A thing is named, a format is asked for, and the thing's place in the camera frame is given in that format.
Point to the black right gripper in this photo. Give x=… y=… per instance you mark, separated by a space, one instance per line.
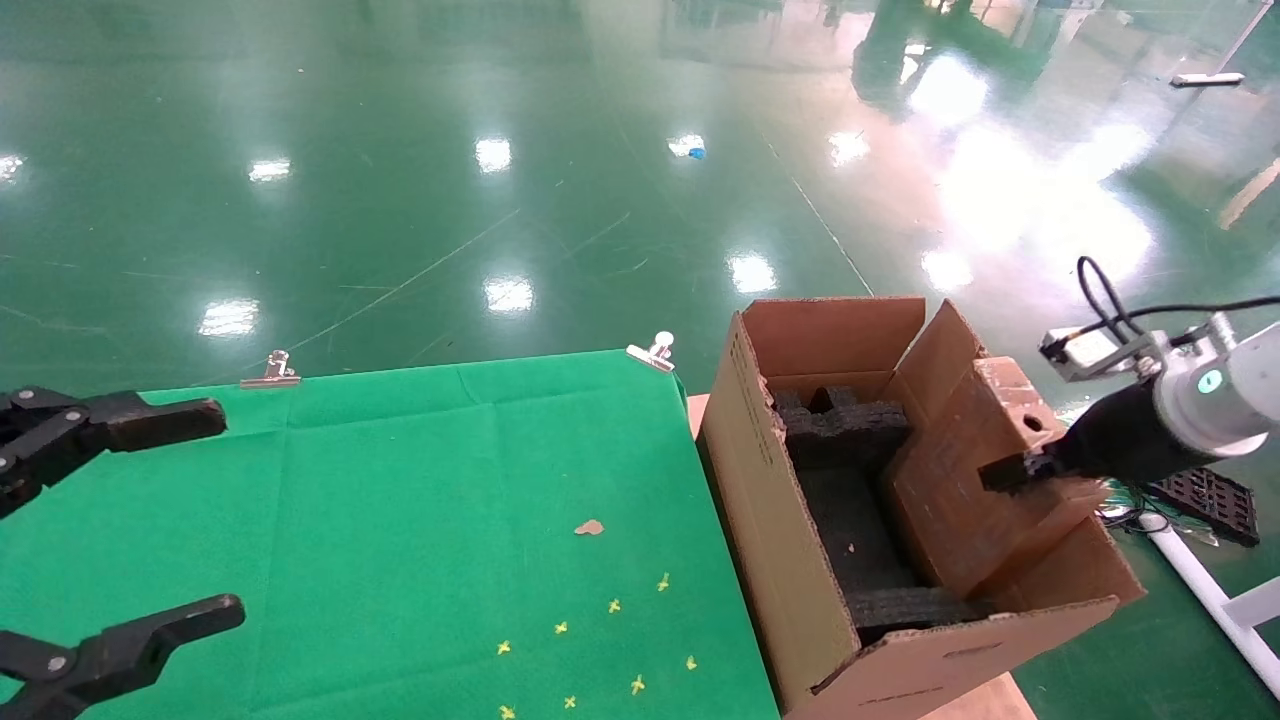
x=1120 y=445

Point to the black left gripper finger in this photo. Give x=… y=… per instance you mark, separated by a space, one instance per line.
x=120 y=420
x=110 y=655

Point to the green tablecloth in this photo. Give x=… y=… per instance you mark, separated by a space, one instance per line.
x=400 y=520

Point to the white floor bar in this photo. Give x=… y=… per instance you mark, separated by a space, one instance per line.
x=1208 y=79

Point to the worn small cardboard box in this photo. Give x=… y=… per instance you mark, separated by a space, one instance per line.
x=960 y=500

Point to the black foam sheet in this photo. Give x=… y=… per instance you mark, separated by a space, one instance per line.
x=850 y=520

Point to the silver binder clip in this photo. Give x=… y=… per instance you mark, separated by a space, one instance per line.
x=272 y=375
x=652 y=352

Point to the brown cardboard scrap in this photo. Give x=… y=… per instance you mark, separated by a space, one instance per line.
x=588 y=527

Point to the white metal stand frame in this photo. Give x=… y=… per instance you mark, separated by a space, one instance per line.
x=1200 y=585

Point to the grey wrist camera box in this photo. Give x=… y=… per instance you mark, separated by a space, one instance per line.
x=1085 y=350

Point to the large cardboard carton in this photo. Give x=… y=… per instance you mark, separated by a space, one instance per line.
x=790 y=560

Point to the black grid panel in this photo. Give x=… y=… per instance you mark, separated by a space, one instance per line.
x=1205 y=505

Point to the notched black foam block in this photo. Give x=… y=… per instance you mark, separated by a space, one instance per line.
x=840 y=435

